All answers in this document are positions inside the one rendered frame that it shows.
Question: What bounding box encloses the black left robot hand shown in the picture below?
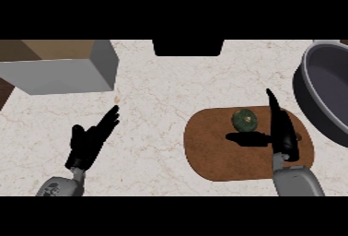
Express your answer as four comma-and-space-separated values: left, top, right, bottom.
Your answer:
63, 104, 120, 171

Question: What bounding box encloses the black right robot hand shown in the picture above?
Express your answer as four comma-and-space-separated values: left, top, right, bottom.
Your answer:
224, 88, 303, 163

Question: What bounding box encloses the green squash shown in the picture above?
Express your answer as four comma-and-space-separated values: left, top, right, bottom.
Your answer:
231, 108, 259, 134

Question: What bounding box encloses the brown wooden cutting board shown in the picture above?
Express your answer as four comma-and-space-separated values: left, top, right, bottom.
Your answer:
182, 105, 315, 183

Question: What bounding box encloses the dark grey pot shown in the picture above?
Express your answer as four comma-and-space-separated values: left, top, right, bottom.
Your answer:
290, 40, 348, 148

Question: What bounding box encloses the grey box with brown top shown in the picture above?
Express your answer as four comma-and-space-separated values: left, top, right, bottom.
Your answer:
0, 40, 119, 96

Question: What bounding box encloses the black appliance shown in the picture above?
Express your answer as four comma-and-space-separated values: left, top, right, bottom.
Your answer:
150, 40, 225, 57

